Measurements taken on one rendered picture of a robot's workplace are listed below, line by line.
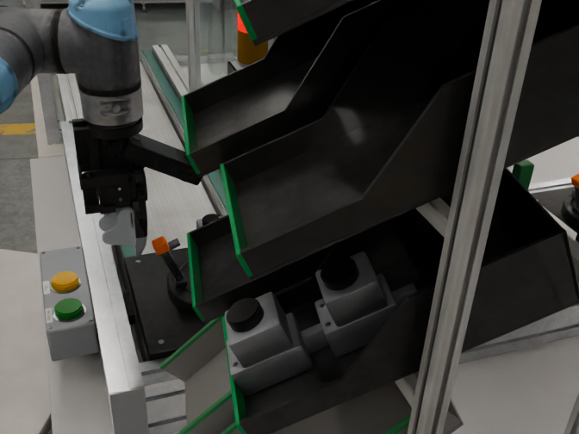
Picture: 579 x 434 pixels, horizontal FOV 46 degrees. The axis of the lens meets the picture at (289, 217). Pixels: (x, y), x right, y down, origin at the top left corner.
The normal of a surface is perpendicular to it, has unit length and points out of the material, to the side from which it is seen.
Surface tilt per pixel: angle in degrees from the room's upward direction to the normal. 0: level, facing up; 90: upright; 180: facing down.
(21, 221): 0
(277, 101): 25
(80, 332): 90
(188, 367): 90
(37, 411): 0
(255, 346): 90
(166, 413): 90
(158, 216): 0
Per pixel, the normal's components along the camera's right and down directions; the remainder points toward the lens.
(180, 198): 0.04, -0.85
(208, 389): -0.67, -0.57
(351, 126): 0.17, 0.52
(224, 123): -0.38, -0.75
